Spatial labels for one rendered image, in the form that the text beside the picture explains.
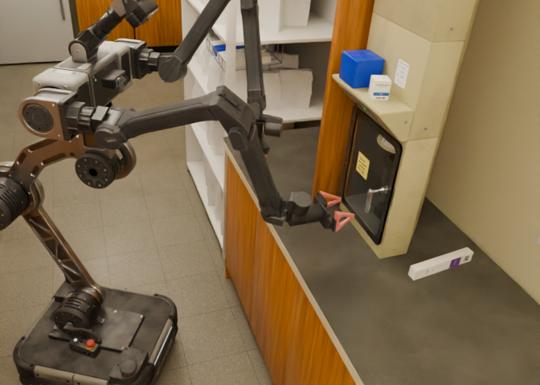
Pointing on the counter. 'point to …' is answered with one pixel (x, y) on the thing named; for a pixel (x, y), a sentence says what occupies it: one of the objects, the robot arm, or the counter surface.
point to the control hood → (383, 110)
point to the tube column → (430, 6)
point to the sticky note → (362, 165)
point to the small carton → (379, 87)
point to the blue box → (360, 67)
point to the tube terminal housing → (433, 110)
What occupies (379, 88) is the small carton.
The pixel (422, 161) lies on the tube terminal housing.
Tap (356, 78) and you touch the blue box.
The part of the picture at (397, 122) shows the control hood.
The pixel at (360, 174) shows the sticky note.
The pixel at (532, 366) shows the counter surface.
